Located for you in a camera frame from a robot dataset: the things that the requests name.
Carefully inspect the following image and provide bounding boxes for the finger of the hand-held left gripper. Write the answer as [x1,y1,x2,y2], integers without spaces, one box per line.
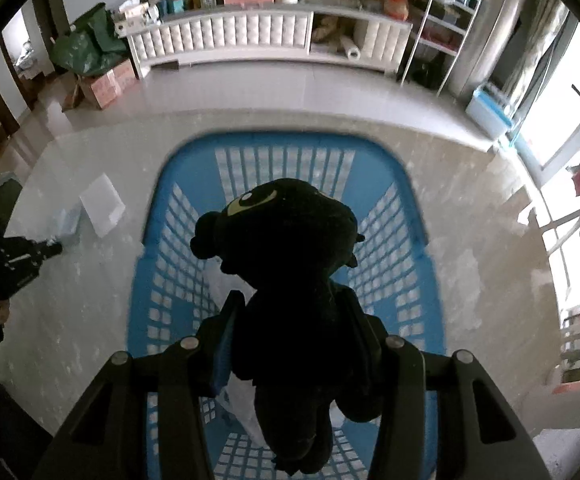
[2,236,63,263]

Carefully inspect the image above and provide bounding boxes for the white wire shelf rack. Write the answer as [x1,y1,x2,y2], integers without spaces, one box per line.
[400,0,483,96]

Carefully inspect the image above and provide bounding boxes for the white tufted TV cabinet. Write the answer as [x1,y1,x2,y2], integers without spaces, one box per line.
[120,2,413,78]

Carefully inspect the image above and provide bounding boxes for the blue white storage box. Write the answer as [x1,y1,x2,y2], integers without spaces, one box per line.
[465,82,516,141]

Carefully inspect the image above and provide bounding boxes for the orange red figure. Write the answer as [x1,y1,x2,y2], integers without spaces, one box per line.
[382,0,411,21]

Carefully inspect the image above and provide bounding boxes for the grey curtain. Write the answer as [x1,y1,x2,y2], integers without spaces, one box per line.
[500,0,571,111]

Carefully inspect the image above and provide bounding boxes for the cardboard box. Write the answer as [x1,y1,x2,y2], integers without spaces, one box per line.
[77,57,138,111]

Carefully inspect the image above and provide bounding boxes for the white paper roll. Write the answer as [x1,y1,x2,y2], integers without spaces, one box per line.
[340,35,363,61]

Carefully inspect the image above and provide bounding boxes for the standing air conditioner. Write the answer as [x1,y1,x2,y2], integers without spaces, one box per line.
[450,0,533,101]

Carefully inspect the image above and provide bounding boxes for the green plastic bag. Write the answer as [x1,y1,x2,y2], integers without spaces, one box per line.
[52,2,128,78]

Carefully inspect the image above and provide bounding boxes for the white flat packet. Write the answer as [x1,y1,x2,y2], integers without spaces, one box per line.
[80,173,126,238]

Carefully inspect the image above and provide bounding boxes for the blue plastic basket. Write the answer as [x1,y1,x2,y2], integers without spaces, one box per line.
[127,132,446,480]

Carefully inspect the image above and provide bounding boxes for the black plush toy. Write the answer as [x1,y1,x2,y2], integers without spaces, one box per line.
[191,177,386,476]

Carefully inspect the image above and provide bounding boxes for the clothes drying rack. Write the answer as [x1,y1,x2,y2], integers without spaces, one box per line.
[520,85,580,391]

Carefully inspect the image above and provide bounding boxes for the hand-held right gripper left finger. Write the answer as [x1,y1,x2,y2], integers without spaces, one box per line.
[32,290,247,480]

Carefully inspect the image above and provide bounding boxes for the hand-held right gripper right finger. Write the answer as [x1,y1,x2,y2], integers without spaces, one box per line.
[355,310,553,480]

